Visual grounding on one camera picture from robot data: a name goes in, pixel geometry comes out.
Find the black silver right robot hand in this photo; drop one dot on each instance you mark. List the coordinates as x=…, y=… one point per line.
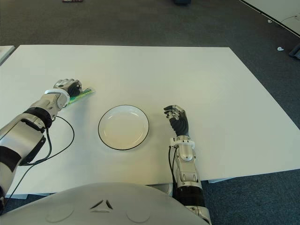
x=180, y=124

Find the dark flat floor object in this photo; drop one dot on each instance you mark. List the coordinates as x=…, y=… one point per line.
x=295, y=52

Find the grey robot torso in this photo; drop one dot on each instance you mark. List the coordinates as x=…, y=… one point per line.
x=100, y=206

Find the white plate with black rim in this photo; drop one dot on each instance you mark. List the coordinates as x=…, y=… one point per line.
x=123, y=127

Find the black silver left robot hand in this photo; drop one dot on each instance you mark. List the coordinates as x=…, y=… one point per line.
x=72, y=86

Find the green white toothpaste tube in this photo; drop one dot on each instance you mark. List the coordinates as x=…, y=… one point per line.
x=84, y=93

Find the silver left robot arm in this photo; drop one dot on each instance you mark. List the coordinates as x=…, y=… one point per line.
x=23, y=131

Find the white table with black edge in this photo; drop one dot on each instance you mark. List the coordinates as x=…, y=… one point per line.
x=281, y=11

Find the white neighbouring table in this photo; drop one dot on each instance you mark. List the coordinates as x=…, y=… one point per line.
x=5, y=52

